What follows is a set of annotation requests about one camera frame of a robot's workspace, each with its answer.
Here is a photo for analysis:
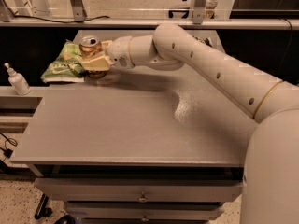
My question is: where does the metal upright bracket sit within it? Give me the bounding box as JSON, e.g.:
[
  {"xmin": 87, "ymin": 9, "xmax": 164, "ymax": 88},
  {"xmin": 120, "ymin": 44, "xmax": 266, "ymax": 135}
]
[
  {"xmin": 69, "ymin": 0, "xmax": 87, "ymax": 22},
  {"xmin": 191, "ymin": 0, "xmax": 206, "ymax": 24}
]

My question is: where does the metal upright right bracket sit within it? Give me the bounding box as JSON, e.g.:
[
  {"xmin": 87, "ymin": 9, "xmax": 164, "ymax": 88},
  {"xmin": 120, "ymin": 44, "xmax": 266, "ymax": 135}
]
[{"xmin": 191, "ymin": 0, "xmax": 206, "ymax": 24}]

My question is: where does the orange soda can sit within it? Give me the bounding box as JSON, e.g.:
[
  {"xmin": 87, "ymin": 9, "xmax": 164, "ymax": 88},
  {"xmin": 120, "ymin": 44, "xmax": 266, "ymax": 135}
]
[{"xmin": 79, "ymin": 35, "xmax": 107, "ymax": 79}]

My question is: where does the round drawer knob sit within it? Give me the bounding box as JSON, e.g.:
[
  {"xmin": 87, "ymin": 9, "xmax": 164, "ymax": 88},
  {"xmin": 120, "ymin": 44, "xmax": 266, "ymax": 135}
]
[
  {"xmin": 140, "ymin": 215, "xmax": 150, "ymax": 223},
  {"xmin": 137, "ymin": 192, "xmax": 149, "ymax": 203}
]

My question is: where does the grey upper drawer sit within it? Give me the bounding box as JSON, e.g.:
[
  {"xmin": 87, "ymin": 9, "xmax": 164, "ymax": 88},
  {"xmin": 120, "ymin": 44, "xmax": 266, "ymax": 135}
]
[{"xmin": 35, "ymin": 178, "xmax": 242, "ymax": 203}]

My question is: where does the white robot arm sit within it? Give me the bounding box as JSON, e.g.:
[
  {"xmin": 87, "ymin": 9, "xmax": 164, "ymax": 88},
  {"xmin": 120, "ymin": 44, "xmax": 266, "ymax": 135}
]
[{"xmin": 80, "ymin": 23, "xmax": 299, "ymax": 224}]

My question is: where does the green jalapeno chip bag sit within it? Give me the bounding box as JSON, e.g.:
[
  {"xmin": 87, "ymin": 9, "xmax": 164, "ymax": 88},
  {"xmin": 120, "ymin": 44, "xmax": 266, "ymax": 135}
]
[{"xmin": 41, "ymin": 41, "xmax": 85, "ymax": 83}]

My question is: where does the grey drawer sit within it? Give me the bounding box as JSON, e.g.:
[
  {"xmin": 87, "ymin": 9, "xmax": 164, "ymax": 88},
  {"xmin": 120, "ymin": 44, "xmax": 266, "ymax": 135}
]
[
  {"xmin": 35, "ymin": 178, "xmax": 242, "ymax": 203},
  {"xmin": 64, "ymin": 202, "xmax": 224, "ymax": 221}
]

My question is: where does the round lower drawer knob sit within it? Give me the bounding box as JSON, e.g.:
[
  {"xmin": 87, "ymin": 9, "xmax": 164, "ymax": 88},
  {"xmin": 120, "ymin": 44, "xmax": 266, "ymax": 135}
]
[{"xmin": 140, "ymin": 215, "xmax": 150, "ymax": 223}]

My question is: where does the metal upright left bracket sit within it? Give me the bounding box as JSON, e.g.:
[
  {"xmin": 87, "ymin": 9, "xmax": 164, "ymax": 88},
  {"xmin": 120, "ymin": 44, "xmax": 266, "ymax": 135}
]
[{"xmin": 69, "ymin": 0, "xmax": 87, "ymax": 22}]

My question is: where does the black caster wheel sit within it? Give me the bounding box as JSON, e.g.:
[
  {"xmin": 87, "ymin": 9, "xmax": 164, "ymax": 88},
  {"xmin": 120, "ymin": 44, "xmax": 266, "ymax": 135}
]
[{"xmin": 34, "ymin": 194, "xmax": 52, "ymax": 220}]

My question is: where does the blue chip bag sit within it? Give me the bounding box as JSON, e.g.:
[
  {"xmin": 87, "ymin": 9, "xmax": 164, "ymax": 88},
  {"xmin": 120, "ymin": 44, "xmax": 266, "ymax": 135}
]
[{"xmin": 194, "ymin": 36, "xmax": 213, "ymax": 47}]

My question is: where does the black cable at left floor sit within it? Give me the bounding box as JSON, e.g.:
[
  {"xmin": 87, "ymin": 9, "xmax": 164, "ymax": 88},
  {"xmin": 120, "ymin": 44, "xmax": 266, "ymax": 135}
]
[{"xmin": 0, "ymin": 132, "xmax": 19, "ymax": 161}]

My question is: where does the grey lower drawer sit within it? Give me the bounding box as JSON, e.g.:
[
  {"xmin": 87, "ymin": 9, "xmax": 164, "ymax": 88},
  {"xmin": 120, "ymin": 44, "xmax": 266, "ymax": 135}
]
[{"xmin": 64, "ymin": 202, "xmax": 224, "ymax": 221}]

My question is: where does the white pump bottle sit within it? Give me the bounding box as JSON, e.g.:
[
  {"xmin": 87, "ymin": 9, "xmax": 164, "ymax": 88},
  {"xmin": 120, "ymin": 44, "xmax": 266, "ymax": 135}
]
[{"xmin": 5, "ymin": 63, "xmax": 31, "ymax": 95}]

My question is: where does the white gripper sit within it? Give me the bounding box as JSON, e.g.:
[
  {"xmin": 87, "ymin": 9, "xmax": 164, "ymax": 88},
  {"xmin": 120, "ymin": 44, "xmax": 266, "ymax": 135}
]
[{"xmin": 81, "ymin": 36, "xmax": 135, "ymax": 71}]

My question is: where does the round upper drawer knob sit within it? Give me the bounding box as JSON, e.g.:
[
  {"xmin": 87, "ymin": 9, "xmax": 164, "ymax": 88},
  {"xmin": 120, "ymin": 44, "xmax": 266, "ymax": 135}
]
[{"xmin": 137, "ymin": 192, "xmax": 149, "ymax": 203}]

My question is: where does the black cable on ledge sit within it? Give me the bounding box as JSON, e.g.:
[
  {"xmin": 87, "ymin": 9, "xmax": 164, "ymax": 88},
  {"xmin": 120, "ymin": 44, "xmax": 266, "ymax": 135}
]
[{"xmin": 0, "ymin": 0, "xmax": 111, "ymax": 24}]

